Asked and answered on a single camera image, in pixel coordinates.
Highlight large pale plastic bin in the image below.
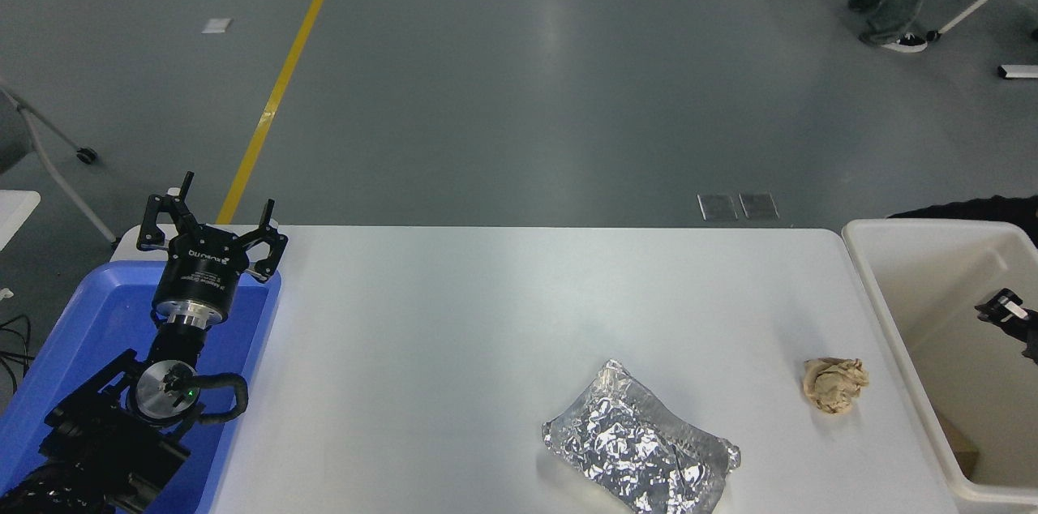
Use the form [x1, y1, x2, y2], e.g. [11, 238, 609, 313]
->
[842, 219, 1038, 506]

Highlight metal floor plate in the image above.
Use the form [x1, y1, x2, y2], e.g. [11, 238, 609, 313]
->
[698, 194, 740, 221]
[739, 192, 780, 221]

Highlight white wheeled stand frame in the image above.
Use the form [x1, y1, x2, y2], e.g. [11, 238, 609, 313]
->
[0, 72, 121, 247]

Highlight crumpled tan paper ball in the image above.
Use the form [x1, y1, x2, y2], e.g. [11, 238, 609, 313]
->
[803, 357, 870, 415]

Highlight thin black cables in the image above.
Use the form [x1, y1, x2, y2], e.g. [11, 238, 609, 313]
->
[0, 314, 35, 393]

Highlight crumpled silver foil tray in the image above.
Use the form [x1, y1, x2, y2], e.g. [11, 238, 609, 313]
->
[542, 358, 743, 514]

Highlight blue plastic tray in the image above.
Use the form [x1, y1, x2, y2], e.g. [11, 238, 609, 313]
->
[0, 259, 283, 514]

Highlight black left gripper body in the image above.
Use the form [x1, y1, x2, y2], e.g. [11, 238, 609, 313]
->
[152, 226, 249, 315]

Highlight white board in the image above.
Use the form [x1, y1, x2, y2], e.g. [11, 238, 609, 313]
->
[0, 189, 42, 251]

